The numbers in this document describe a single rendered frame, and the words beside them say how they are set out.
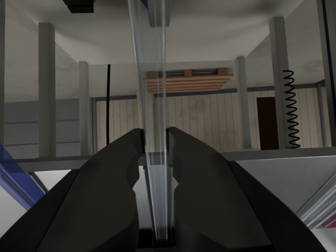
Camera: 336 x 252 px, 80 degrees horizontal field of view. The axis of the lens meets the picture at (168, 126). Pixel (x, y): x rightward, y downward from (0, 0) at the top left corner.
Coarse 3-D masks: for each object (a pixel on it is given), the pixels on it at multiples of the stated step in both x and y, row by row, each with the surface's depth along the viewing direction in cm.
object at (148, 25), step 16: (128, 0) 7; (144, 0) 7; (160, 0) 8; (144, 16) 8; (160, 16) 8; (144, 32) 8; (160, 32) 8; (144, 48) 9; (160, 48) 9; (144, 64) 9; (160, 64) 9; (144, 80) 10; (160, 80) 10; (144, 96) 10; (160, 96) 10; (144, 112) 11; (160, 112) 11; (144, 128) 12; (160, 128) 12; (160, 144) 13; (160, 160) 14; (160, 176) 15; (160, 192) 17; (160, 208) 19; (160, 224) 21; (160, 240) 25
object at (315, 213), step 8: (328, 184) 19; (320, 192) 20; (328, 192) 20; (312, 200) 22; (320, 200) 21; (328, 200) 20; (304, 208) 23; (312, 208) 22; (320, 208) 21; (328, 208) 21; (304, 216) 23; (312, 216) 23; (320, 216) 23; (328, 216) 23; (312, 224) 24; (320, 224) 25; (328, 224) 25
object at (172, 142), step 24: (168, 144) 12; (192, 144) 10; (192, 168) 9; (216, 168) 9; (192, 192) 7; (216, 192) 7; (240, 192) 7; (192, 216) 7; (216, 216) 7; (240, 216) 7; (192, 240) 6; (216, 240) 6; (240, 240) 6; (264, 240) 6
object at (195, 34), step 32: (32, 0) 46; (96, 0) 47; (192, 0) 49; (224, 0) 49; (256, 0) 50; (288, 0) 50; (64, 32) 60; (96, 32) 61; (128, 32) 62; (192, 32) 63; (224, 32) 64; (256, 32) 65
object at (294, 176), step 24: (24, 168) 16; (48, 168) 16; (72, 168) 16; (144, 168) 16; (168, 168) 16; (264, 168) 18; (288, 168) 18; (312, 168) 18; (0, 192) 18; (144, 192) 19; (168, 192) 19; (288, 192) 21; (312, 192) 21; (0, 216) 20; (144, 216) 23; (168, 216) 23; (144, 240) 28
